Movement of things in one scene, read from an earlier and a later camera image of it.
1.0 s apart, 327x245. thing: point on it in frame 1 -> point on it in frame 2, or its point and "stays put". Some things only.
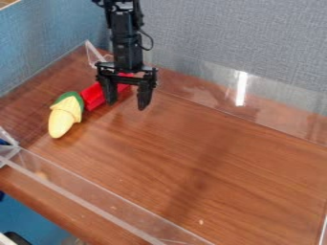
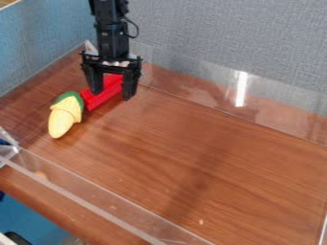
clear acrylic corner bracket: [93, 55] stays put
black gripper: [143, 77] -> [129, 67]
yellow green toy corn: [65, 113] stays put
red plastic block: [93, 95] stays put
